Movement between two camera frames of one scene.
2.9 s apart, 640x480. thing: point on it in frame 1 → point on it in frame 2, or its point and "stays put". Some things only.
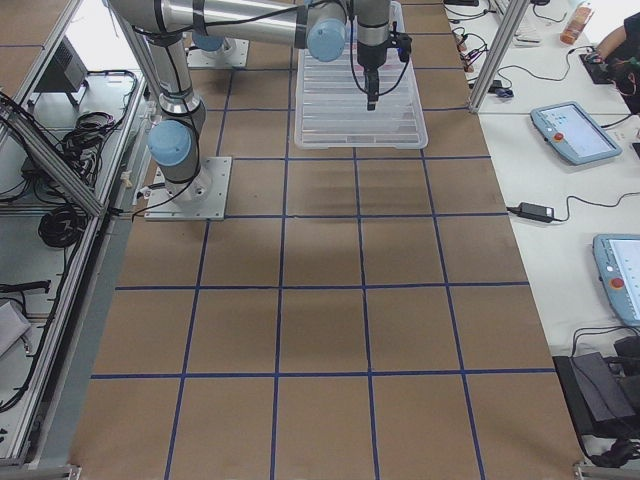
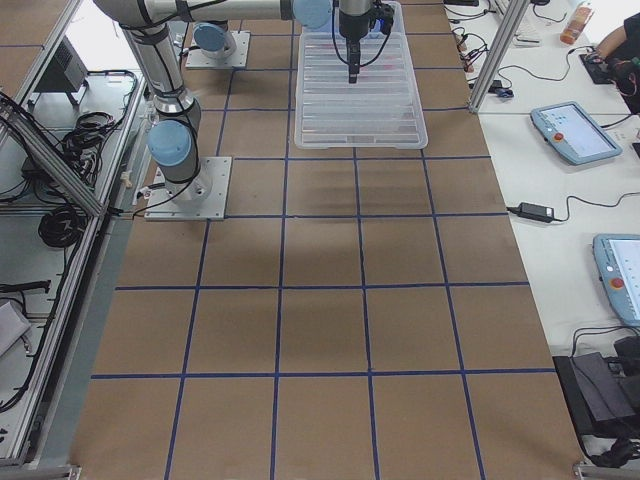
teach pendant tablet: [571, 131] stays put
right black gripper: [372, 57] → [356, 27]
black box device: [606, 404] stays put
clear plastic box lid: [331, 101] stays put
